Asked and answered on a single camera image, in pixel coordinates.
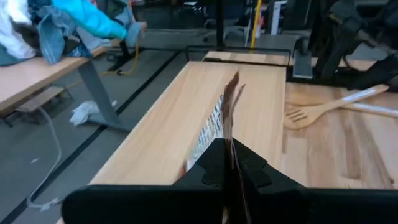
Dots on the slotted wooden spatula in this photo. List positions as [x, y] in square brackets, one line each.
[311, 113]

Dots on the wooden desk with grey legs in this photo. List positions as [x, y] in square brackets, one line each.
[37, 74]

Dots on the white garment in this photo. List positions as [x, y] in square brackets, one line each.
[12, 34]

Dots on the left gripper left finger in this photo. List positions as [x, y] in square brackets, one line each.
[140, 205]

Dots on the white crumpled cloth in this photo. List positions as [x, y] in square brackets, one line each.
[84, 112]

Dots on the light blue denim garment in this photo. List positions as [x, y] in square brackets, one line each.
[135, 32]

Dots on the cyan garment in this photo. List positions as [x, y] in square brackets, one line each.
[90, 18]

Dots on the orange taco seasoning packet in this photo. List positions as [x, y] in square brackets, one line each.
[230, 109]

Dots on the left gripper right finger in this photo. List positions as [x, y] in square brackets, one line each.
[311, 207]

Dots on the blue denim jeans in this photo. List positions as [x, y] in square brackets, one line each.
[53, 40]

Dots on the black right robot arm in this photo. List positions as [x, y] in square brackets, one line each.
[388, 18]

